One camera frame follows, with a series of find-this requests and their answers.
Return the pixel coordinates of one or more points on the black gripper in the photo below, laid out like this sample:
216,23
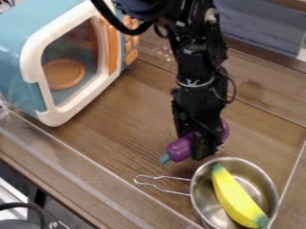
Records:
197,106

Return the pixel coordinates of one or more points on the purple toy eggplant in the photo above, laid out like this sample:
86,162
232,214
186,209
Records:
178,150

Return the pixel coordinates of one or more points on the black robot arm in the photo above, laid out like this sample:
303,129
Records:
192,24

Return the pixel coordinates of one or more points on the yellow toy banana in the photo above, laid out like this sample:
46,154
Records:
236,200

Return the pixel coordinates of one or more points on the orange microwave turntable plate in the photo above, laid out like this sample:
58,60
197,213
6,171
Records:
63,73

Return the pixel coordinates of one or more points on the blue toy microwave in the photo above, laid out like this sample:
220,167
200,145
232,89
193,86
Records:
43,30

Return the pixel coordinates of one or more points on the silver pot with wire handle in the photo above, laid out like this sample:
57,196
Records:
208,209

